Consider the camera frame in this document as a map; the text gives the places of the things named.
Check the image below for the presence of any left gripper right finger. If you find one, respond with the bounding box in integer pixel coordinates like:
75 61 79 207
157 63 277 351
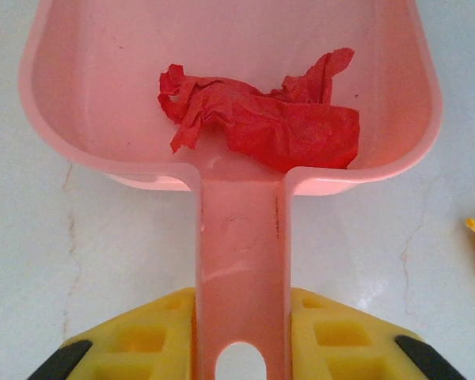
287 287 454 380

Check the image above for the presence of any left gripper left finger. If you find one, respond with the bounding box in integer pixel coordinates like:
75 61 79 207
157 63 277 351
25 287 198 380

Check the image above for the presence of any red paper scrap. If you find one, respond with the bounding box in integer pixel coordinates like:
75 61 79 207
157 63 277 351
157 47 361 172

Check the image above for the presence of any pink plastic dustpan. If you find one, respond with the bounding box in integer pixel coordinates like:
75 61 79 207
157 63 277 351
17 0 446 380

